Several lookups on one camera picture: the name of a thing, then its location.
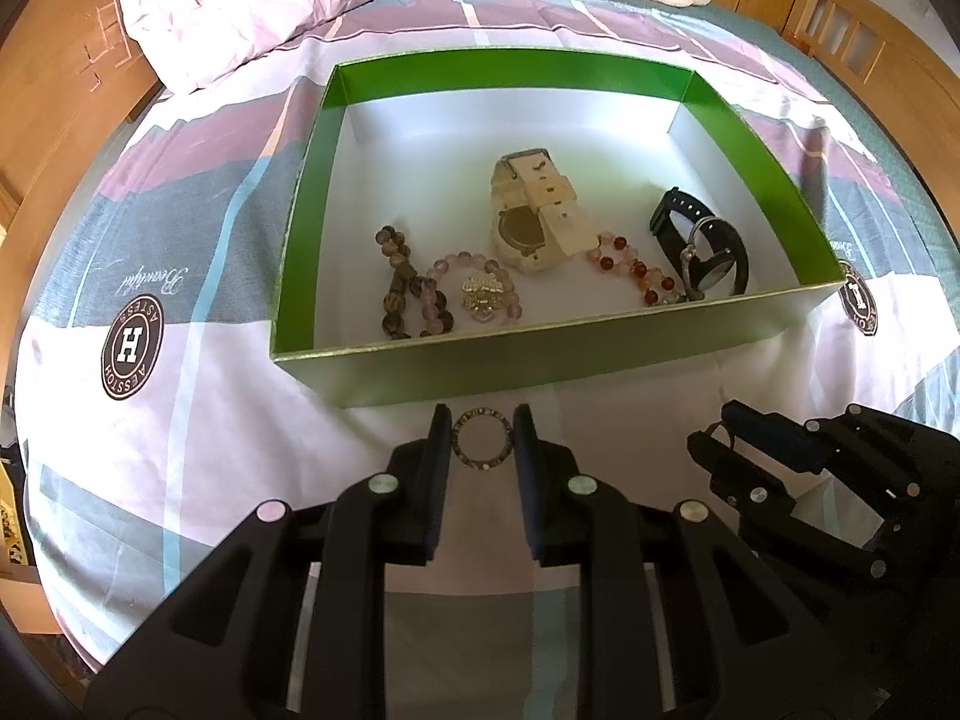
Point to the wooden slatted bed frame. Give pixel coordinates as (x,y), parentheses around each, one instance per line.
(862,37)

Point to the silver bangle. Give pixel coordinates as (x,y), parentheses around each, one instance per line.
(686,261)

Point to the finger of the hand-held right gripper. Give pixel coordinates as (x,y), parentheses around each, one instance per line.
(772,435)
(739,476)

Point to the green cardboard box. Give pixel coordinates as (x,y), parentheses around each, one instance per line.
(450,367)

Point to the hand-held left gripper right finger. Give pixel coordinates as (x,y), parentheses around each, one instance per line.
(529,495)

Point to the beige wristwatch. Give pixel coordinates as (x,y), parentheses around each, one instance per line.
(525,187)

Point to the black wristwatch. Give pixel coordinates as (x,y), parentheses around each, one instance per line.
(667,217)

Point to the printed patchwork bed sheet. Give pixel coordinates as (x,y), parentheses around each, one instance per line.
(187,427)

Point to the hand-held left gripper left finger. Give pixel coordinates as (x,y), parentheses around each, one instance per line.
(439,495)

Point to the wooden panel with scribbles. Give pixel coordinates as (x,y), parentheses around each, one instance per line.
(67,75)

